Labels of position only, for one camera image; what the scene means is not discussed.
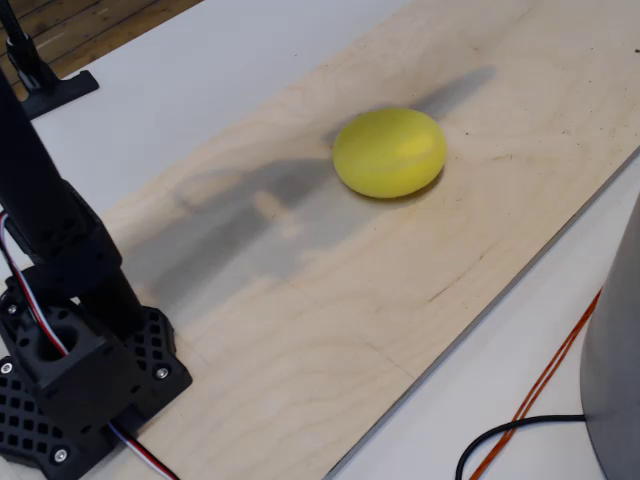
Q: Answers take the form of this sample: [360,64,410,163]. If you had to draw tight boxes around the yellow round sponge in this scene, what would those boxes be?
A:
[332,107,448,200]

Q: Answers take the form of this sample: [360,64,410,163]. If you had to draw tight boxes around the thin orange wire pair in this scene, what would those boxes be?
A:
[468,287,604,480]

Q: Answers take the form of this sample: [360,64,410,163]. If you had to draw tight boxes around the black camera stand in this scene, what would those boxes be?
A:
[0,0,100,121]

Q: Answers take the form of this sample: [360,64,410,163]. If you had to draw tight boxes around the thin black lamp cable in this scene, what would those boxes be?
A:
[454,413,587,480]

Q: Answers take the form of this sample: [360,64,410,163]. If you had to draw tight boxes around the servo cable in base hole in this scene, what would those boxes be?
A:
[0,209,69,357]

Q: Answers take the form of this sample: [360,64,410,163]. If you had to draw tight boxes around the light plywood board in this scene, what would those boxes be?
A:
[74,0,640,480]

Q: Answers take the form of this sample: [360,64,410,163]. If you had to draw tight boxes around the grey round lamp shade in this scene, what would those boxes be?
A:
[579,192,640,480]

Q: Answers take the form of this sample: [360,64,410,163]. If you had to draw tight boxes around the white red black servo cable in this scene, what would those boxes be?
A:
[107,421,180,480]

